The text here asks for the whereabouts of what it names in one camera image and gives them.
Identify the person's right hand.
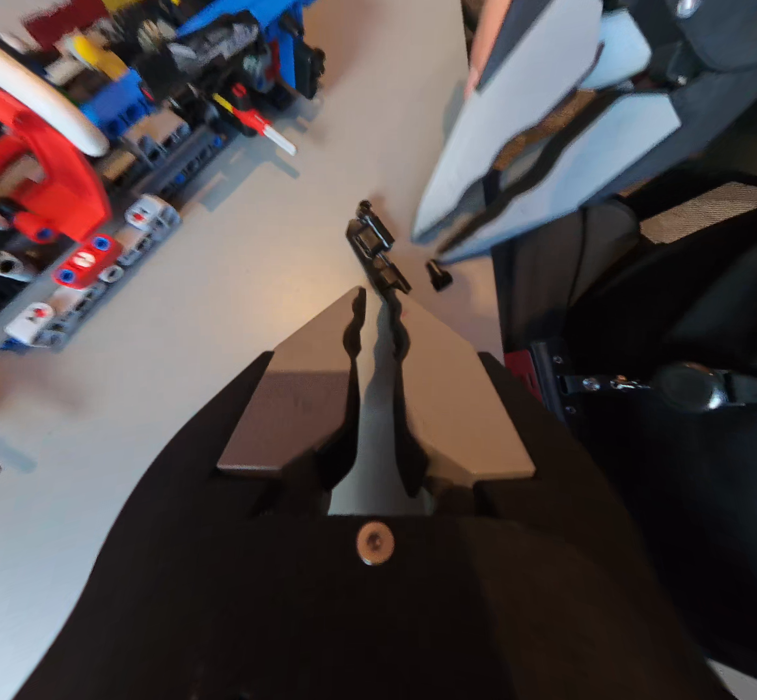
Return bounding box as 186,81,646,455
464,0,546,99

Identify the grey desk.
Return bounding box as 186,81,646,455
0,0,505,700

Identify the toy brick car chassis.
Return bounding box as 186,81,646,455
0,0,329,355

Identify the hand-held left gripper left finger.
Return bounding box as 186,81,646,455
216,286,367,493

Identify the black brick assembly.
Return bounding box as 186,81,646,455
345,200,413,300

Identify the black badge reel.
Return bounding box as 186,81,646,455
559,362,757,415

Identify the red badge in clear holder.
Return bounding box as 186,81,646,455
504,338,571,420

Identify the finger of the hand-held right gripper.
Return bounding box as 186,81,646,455
436,92,682,265
411,0,653,244

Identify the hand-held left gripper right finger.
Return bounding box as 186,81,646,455
386,295,537,498

